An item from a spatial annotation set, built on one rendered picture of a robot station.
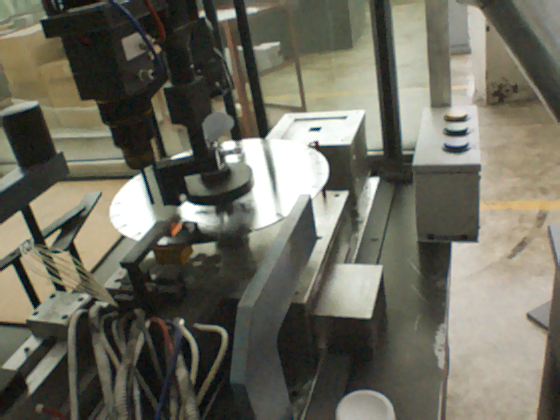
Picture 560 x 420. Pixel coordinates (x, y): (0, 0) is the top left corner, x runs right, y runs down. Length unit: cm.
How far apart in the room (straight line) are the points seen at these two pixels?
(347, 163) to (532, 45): 48
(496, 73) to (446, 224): 293
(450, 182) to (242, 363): 55
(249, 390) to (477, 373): 134
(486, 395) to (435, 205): 89
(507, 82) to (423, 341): 320
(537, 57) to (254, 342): 42
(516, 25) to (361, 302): 38
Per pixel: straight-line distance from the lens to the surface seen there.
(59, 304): 76
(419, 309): 81
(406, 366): 73
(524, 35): 62
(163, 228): 65
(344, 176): 101
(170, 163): 70
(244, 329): 45
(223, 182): 76
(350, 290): 74
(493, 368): 177
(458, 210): 92
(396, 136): 114
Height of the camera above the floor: 128
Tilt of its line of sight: 27 degrees down
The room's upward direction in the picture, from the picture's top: 11 degrees counter-clockwise
